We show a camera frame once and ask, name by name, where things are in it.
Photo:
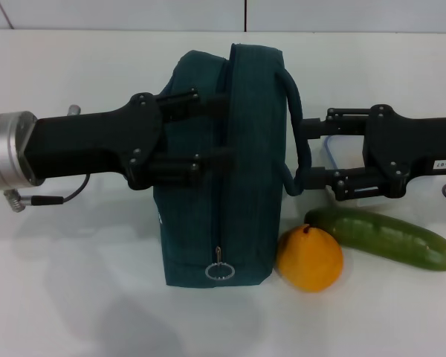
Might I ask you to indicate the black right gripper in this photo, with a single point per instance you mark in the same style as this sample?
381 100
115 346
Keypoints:
412 145

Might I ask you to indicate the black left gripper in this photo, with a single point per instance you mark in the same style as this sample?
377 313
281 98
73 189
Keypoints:
96 145

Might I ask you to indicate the dark teal insulated lunch bag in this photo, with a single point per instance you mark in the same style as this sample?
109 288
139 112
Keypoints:
252 148

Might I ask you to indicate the green cucumber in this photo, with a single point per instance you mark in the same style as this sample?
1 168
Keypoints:
386 234

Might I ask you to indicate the orange citrus fruit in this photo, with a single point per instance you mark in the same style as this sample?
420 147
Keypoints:
309 260

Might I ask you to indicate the clear blue-rimmed food container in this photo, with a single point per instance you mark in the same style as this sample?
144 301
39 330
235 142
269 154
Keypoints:
347 152

